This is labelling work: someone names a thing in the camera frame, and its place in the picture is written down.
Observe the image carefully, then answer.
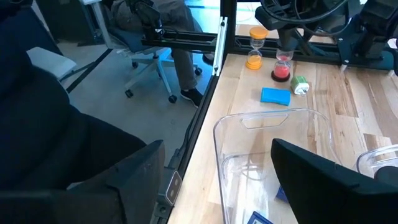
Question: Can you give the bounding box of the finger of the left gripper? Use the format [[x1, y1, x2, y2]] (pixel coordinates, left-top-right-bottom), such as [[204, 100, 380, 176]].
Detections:
[[277, 27, 300, 53], [297, 29, 314, 57]]

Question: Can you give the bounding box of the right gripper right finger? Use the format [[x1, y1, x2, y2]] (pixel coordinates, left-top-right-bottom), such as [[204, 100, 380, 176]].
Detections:
[[271, 138, 398, 224]]

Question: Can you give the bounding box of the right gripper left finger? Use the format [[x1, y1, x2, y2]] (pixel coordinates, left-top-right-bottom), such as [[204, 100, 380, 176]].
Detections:
[[0, 139, 166, 224]]

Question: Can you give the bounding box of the black hourglass red sand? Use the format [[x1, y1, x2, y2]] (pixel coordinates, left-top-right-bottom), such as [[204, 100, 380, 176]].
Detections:
[[271, 47, 295, 83]]

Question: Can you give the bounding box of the orange hourglass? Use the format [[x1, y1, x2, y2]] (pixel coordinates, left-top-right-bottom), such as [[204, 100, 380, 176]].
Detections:
[[245, 26, 269, 70]]

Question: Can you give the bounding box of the green wall charger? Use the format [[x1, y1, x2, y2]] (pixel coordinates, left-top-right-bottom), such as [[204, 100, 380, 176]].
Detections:
[[290, 75, 310, 96]]

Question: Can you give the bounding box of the teal power adapter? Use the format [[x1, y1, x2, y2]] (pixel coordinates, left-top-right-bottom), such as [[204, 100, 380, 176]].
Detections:
[[260, 87, 292, 106]]

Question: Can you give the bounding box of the dark blue tray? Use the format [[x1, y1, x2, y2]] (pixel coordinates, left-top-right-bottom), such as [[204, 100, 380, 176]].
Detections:
[[247, 210, 274, 224]]

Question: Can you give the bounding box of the white office chair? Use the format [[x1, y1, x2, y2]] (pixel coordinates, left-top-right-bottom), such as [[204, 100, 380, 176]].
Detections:
[[108, 27, 203, 105]]

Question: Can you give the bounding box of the clear plastic bin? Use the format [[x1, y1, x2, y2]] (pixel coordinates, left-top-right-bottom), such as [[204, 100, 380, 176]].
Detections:
[[213, 107, 343, 224], [356, 144, 398, 179]]

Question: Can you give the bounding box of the person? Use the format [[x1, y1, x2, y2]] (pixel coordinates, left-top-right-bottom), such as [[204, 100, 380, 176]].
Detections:
[[110, 0, 216, 108]]

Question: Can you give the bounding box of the person's leg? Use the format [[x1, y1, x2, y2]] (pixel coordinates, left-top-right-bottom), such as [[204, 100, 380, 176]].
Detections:
[[0, 0, 147, 191]]

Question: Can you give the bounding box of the white desk leg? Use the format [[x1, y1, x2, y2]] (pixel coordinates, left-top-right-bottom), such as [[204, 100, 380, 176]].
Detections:
[[81, 0, 114, 50]]

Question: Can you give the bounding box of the small black depth camera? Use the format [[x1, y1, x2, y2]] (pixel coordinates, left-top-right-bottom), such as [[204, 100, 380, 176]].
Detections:
[[165, 170, 183, 206]]

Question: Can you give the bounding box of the silver table bracket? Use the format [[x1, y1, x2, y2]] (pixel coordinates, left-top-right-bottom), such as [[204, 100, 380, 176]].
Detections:
[[212, 17, 228, 77]]

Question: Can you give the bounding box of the black metal rail frame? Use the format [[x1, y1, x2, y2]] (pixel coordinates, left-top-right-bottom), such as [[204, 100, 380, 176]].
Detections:
[[141, 0, 398, 224]]

